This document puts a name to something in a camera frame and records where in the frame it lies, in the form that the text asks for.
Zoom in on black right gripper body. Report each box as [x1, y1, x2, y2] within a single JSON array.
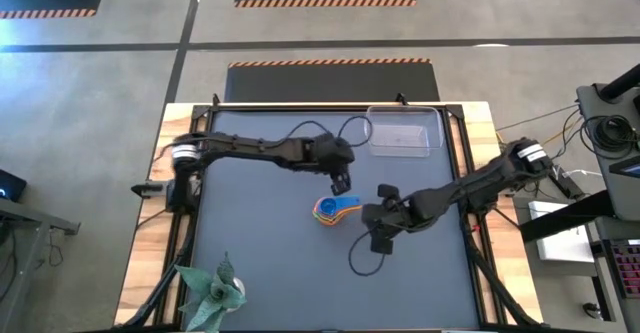
[[370, 182, 419, 256]]

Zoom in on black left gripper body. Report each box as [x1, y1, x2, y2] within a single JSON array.
[[310, 132, 357, 198]]

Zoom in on small blue measuring cup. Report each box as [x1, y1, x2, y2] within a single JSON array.
[[319, 195, 363, 218]]

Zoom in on orange measuring cup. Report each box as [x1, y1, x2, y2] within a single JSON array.
[[312, 197, 358, 228]]

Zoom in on clear plastic basket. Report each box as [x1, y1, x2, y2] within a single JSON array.
[[363, 104, 446, 159]]

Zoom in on teal artificial plant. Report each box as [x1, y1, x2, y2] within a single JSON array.
[[173, 251, 248, 333]]

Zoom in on gray desk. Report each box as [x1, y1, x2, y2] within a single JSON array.
[[574, 82, 640, 224], [0, 196, 82, 333]]

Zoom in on black keyboard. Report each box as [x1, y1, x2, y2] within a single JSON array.
[[605, 237, 640, 300]]

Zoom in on black stand pole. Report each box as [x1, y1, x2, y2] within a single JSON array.
[[598, 62, 640, 102]]

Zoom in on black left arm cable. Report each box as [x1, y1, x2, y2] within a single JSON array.
[[277, 114, 374, 149]]

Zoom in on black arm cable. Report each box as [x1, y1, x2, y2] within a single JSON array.
[[347, 222, 389, 278], [277, 114, 374, 149]]

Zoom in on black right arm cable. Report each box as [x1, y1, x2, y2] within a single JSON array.
[[347, 222, 389, 278]]

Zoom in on black table frame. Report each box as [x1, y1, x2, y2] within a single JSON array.
[[112, 91, 551, 333]]

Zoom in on black side bracket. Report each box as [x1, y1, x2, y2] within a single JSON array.
[[130, 181, 166, 198]]

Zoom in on black coiled cable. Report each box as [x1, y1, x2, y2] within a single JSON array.
[[578, 114, 640, 162]]

